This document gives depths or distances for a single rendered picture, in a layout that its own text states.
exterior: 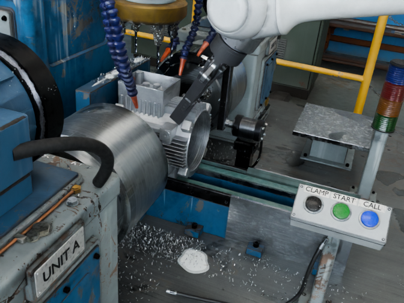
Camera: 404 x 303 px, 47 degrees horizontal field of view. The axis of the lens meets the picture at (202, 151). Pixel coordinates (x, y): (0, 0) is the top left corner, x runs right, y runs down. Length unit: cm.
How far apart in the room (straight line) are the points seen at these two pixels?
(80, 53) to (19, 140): 70
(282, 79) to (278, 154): 279
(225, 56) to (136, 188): 32
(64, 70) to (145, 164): 40
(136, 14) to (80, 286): 58
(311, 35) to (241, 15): 352
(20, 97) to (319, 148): 117
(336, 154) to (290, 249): 55
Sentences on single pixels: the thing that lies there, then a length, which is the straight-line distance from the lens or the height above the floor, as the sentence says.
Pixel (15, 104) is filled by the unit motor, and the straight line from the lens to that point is 60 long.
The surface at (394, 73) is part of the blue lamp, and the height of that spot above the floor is 119.
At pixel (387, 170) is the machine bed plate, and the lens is 167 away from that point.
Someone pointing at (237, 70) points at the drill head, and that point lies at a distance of 139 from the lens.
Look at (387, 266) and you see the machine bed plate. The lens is 124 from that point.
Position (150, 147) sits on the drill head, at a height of 111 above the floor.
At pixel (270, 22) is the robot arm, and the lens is 75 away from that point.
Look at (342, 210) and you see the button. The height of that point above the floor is 107.
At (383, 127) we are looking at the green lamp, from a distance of 134.
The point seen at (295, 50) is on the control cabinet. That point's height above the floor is 44.
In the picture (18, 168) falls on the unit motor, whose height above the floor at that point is 126.
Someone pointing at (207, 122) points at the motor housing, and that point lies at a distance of 121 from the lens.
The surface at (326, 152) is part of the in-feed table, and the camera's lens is 161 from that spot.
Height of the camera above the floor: 154
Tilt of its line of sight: 28 degrees down
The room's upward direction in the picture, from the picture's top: 6 degrees clockwise
